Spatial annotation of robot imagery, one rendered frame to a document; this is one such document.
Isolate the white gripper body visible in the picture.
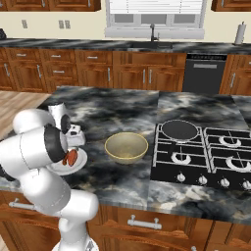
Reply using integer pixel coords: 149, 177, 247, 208
66, 131, 87, 148

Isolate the reddish orange sweet potato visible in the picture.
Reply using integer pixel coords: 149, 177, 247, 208
62, 149, 79, 168

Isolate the white round plate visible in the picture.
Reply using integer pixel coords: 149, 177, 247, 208
45, 147, 88, 176

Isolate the yellow beige bowl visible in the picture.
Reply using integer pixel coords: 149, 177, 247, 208
104, 131, 150, 166

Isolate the long brown base cupboard run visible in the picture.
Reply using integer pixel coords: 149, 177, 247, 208
0, 46, 187, 94

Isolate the brown wooden drawer front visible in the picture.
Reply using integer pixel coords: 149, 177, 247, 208
97, 204, 216, 251
0, 189, 64, 231

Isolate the black round frying pan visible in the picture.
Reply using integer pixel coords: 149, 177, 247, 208
161, 119, 200, 159

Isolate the dark sink basin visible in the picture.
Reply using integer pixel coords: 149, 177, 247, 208
127, 40, 175, 52

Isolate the black gas hob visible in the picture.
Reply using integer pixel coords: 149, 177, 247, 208
149, 119, 251, 192

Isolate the dark sink tap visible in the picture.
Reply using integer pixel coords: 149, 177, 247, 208
149, 23, 160, 43

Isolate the black dishwasher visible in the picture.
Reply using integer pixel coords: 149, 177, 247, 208
181, 53, 228, 96

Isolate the white window with blind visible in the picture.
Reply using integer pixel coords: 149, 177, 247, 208
104, 0, 209, 40

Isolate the short brown base cupboard run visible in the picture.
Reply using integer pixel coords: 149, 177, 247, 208
219, 53, 251, 96

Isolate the white paper towel roll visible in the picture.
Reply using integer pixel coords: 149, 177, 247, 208
233, 22, 247, 46

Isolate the silver drawer handle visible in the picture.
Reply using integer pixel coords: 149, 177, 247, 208
8, 198, 37, 212
126, 214, 163, 230

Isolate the wide brown wall cupboard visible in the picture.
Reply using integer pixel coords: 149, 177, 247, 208
0, 0, 102, 13

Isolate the narrow brown wall cupboard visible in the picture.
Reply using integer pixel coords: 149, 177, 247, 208
211, 0, 251, 13

